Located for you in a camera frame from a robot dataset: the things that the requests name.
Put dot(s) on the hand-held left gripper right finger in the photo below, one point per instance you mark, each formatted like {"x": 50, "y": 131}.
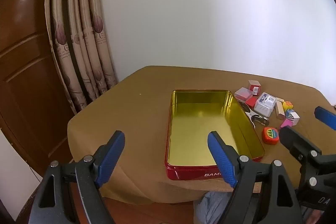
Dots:
{"x": 221, "y": 158}

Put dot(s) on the beige patterned curtain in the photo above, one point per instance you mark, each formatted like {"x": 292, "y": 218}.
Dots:
{"x": 78, "y": 56}

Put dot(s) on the red block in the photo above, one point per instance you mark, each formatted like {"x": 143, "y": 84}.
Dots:
{"x": 251, "y": 102}

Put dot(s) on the pink block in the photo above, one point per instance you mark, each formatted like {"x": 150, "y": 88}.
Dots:
{"x": 286, "y": 123}

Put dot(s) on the pale wooden block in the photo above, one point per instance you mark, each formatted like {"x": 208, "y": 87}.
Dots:
{"x": 279, "y": 111}

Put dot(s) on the blue patterned block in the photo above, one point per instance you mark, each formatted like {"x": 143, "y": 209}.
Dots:
{"x": 288, "y": 111}

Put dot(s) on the large metal clip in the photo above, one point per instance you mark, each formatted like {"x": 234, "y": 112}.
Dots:
{"x": 258, "y": 117}

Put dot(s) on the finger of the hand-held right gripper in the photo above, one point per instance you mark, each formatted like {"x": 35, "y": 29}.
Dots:
{"x": 296, "y": 142}
{"x": 325, "y": 116}

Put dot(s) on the clear box white contents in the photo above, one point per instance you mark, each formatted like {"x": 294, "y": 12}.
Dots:
{"x": 264, "y": 106}

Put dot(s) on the orange yellow striped block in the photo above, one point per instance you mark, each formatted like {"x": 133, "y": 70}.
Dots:
{"x": 287, "y": 104}

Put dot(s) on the small red label box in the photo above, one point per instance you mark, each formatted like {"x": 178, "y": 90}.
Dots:
{"x": 255, "y": 87}

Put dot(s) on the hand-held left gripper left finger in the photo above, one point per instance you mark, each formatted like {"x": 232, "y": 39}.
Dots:
{"x": 110, "y": 158}

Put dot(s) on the black white zigzag cube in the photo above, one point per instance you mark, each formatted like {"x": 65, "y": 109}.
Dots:
{"x": 292, "y": 118}

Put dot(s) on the red tin box gold inside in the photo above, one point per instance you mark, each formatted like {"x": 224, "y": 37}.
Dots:
{"x": 204, "y": 129}

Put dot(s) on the brown wooden door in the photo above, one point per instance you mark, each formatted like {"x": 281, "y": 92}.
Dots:
{"x": 26, "y": 82}

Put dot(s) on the clear box red contents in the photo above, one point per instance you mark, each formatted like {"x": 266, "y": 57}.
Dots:
{"x": 242, "y": 94}

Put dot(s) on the orange tape measure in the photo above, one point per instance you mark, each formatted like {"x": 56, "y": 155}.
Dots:
{"x": 271, "y": 135}

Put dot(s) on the person's leg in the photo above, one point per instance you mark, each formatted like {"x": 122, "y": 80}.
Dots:
{"x": 210, "y": 208}

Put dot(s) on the cream printed block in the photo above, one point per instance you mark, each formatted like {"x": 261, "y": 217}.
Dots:
{"x": 279, "y": 100}

